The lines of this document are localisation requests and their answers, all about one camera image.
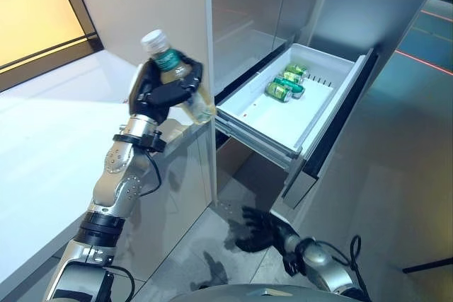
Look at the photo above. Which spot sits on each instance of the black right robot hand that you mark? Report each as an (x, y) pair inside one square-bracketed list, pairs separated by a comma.
[(263, 233)]

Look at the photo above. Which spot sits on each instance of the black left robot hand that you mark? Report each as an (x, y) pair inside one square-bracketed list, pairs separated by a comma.
[(161, 97)]

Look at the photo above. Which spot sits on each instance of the clear tea bottle green label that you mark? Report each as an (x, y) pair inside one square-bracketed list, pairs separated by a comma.
[(170, 58)]

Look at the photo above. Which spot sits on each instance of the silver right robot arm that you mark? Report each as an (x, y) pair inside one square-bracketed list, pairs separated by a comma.
[(329, 273)]

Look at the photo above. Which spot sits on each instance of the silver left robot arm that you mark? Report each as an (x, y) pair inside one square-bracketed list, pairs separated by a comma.
[(117, 181)]

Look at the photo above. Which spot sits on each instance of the white fridge drawer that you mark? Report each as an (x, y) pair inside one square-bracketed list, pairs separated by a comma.
[(276, 118)]

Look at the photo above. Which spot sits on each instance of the stainless steel fridge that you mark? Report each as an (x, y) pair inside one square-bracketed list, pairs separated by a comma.
[(247, 5)]

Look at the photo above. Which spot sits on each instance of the green drink can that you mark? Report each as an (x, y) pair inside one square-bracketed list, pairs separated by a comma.
[(288, 82), (277, 90), (295, 68)]

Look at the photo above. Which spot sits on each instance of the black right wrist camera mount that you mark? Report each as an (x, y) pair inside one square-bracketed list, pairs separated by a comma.
[(293, 263)]

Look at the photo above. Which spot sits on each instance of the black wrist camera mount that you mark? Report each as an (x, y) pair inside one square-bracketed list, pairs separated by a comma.
[(293, 263), (155, 143)]

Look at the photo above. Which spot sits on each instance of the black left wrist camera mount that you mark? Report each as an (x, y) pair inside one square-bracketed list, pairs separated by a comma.
[(155, 143)]

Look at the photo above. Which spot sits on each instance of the yellow window with dark frame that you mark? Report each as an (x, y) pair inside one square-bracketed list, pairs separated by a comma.
[(35, 15)]

